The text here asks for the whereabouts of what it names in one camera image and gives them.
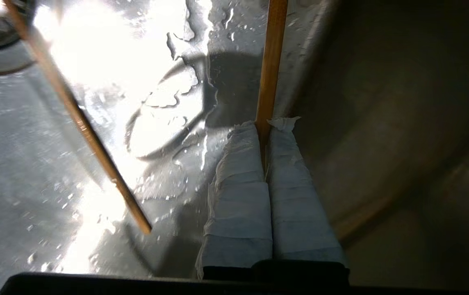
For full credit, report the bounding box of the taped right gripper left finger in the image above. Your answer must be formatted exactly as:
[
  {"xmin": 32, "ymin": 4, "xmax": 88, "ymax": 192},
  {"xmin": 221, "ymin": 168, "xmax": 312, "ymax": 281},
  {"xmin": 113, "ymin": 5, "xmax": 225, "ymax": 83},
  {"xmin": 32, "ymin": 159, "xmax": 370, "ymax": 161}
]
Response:
[{"xmin": 196, "ymin": 121, "xmax": 274, "ymax": 280}]

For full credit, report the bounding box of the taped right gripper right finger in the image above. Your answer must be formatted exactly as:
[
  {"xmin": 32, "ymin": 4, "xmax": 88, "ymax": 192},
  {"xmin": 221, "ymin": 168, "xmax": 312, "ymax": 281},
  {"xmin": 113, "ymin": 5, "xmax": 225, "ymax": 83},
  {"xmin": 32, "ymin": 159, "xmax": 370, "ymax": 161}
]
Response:
[{"xmin": 255, "ymin": 117, "xmax": 350, "ymax": 284}]

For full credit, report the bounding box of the brown wooden chopstick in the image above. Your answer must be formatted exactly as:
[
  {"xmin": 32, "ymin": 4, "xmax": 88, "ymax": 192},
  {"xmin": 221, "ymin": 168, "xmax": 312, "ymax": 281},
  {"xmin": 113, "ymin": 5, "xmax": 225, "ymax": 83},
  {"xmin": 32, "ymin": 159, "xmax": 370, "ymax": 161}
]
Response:
[
  {"xmin": 255, "ymin": 0, "xmax": 289, "ymax": 168},
  {"xmin": 3, "ymin": 0, "xmax": 153, "ymax": 235}
]

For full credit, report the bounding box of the stainless steel sink basin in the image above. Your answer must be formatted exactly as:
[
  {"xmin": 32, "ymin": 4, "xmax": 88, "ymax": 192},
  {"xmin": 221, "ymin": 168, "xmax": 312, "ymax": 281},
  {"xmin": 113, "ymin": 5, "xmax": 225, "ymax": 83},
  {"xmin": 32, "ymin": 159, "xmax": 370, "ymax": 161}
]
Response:
[{"xmin": 0, "ymin": 0, "xmax": 469, "ymax": 289}]

